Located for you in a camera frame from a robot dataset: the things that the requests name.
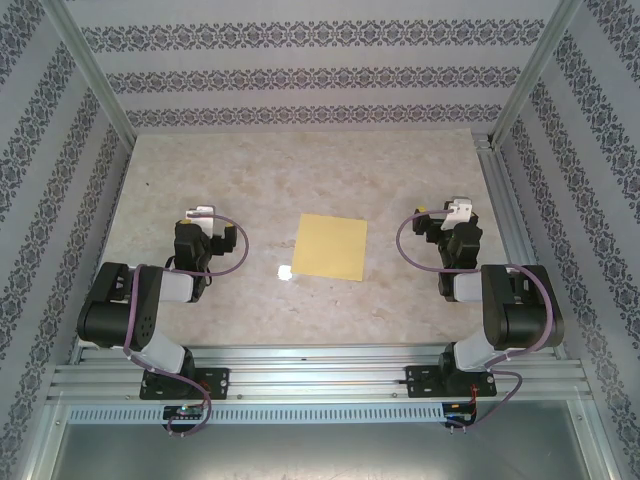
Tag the aluminium side rail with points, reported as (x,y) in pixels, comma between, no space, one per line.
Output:
(505,210)

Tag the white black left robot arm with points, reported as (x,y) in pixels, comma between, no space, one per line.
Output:
(110,310)

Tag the aluminium frame post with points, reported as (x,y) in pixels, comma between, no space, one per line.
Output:
(535,70)
(91,70)

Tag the aluminium mounting rail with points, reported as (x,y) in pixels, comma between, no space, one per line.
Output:
(320,372)

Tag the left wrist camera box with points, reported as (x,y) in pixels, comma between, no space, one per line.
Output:
(202,215)

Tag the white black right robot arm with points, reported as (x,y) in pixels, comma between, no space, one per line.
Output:
(525,320)

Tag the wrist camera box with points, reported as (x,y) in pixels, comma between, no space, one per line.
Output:
(459,210)
(202,215)

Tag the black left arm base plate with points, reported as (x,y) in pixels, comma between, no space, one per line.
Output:
(220,382)

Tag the grey sheet metal panel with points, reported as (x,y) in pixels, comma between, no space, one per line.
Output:
(320,455)

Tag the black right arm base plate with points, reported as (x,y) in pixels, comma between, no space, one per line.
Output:
(417,380)

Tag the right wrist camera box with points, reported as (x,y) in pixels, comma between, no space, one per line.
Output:
(459,210)

